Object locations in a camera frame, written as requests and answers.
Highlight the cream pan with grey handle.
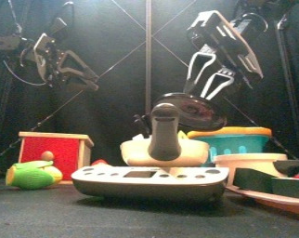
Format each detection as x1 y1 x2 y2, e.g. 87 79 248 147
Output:
119 102 211 168

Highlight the black pan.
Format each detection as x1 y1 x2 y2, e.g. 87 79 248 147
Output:
152 92 228 132

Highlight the green yellow toy vegetable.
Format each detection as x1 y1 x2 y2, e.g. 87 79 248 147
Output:
6 150 64 191

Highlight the red wooden box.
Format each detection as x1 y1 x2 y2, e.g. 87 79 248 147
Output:
18 131 96 182

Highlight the black utensil handle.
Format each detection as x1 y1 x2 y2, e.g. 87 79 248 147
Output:
132 112 154 139

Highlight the dark green block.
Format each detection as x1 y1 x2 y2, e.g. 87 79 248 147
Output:
232 166 299 200

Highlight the vertical metal frame pole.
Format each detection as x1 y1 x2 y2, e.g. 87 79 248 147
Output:
144 0 154 115

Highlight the dark side frame post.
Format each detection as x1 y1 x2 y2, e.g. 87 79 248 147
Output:
274 13 299 162

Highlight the wooden tray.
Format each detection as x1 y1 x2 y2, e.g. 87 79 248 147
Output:
226 185 299 218

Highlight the cream plastic bowl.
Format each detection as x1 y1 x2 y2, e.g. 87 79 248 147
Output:
212 152 290 187

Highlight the grey kitchen scale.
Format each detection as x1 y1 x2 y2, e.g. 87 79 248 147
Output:
71 165 231 203

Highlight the teal basket with orange rim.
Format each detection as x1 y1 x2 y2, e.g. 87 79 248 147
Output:
186 126 274 166

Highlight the small red toy piece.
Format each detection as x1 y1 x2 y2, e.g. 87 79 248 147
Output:
91 158 112 167

